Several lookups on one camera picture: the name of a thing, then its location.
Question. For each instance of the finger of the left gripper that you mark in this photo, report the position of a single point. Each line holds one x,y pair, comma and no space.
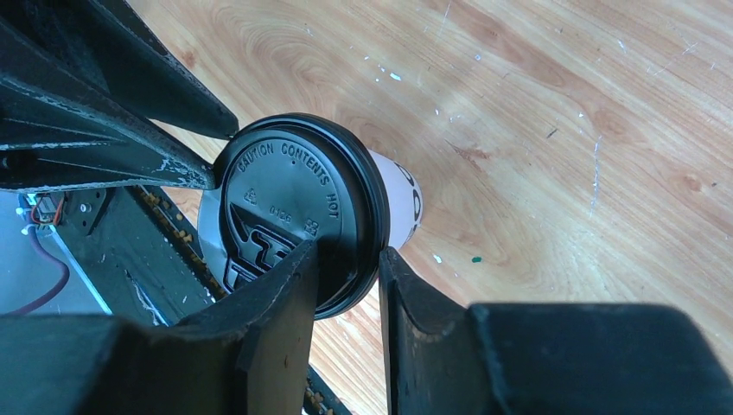
142,75
59,132

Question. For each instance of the white paper coffee cup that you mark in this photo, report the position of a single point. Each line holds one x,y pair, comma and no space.
405,202

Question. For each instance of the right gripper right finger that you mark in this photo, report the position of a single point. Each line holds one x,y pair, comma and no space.
540,358

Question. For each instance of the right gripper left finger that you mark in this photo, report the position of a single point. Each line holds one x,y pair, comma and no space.
248,353

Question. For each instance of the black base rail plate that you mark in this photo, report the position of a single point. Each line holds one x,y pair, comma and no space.
140,254

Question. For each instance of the black coffee cup lid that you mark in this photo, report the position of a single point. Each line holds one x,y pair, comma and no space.
290,178

